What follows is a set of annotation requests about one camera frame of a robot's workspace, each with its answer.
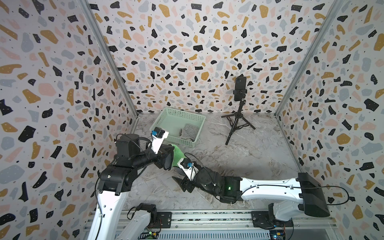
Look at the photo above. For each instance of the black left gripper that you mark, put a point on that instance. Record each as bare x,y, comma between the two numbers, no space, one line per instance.
162,154

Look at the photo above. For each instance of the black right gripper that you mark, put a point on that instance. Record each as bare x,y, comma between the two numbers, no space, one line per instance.
182,183

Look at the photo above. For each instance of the green and grey dishcloth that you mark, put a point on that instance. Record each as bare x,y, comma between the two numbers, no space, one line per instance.
178,156

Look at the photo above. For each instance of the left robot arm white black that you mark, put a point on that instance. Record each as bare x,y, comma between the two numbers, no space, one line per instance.
115,182

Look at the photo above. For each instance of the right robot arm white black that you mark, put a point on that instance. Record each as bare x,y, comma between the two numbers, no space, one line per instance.
290,197

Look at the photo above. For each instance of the grey patterned cloth in basket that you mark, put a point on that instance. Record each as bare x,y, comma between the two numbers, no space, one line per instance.
189,132

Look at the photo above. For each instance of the mint green plastic basket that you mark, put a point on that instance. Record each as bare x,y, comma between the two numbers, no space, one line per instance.
172,120

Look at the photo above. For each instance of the black phone on tripod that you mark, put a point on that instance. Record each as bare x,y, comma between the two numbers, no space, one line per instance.
240,90

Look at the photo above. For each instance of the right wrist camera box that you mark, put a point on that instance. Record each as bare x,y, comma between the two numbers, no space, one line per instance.
188,167

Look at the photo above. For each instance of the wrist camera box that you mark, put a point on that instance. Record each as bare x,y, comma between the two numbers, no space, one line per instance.
158,136
188,167

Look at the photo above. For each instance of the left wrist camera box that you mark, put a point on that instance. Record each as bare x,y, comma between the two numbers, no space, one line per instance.
158,136

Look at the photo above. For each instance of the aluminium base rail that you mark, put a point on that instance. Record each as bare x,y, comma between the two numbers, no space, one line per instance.
206,225

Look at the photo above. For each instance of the black camera tripod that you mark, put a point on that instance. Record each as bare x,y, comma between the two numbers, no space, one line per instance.
234,121

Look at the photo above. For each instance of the aluminium corner post left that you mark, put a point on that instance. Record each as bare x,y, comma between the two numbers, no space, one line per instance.
89,16

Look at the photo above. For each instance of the aluminium corner post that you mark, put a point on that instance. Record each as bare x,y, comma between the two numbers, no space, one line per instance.
331,15
89,16

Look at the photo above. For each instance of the aluminium corner post right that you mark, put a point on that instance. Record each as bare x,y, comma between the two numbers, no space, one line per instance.
331,15

